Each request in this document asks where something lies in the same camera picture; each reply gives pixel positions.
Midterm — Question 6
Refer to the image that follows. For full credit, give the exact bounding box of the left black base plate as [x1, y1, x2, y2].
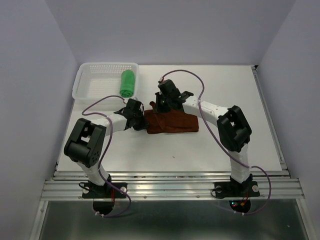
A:
[78, 181, 126, 199]

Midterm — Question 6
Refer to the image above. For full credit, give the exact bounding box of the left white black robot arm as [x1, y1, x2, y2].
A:
[63, 98, 149, 197]

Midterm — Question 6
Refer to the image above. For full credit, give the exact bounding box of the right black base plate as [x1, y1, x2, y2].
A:
[211, 181, 260, 199]

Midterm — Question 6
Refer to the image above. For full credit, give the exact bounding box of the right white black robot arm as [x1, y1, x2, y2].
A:
[154, 79, 252, 195]

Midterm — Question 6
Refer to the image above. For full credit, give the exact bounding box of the brown microfibre towel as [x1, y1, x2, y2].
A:
[144, 101, 199, 135]

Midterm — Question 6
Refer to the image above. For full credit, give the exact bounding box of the aluminium mounting rail frame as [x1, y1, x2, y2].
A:
[31, 65, 316, 240]

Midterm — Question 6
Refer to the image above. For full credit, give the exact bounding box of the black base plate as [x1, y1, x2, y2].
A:
[78, 181, 126, 199]
[211, 181, 260, 199]

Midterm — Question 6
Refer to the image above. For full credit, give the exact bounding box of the white perforated plastic basket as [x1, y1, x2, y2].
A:
[71, 62, 140, 104]

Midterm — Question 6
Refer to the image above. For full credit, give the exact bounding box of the green microfibre towel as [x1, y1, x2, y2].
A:
[119, 69, 136, 98]

